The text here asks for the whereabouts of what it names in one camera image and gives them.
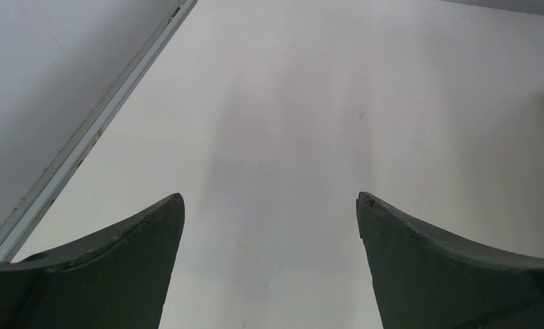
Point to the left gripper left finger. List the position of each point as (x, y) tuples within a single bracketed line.
[(116, 277)]

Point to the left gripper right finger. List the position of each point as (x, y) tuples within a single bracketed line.
[(427, 277)]

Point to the left aluminium corner post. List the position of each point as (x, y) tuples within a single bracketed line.
[(66, 68)]

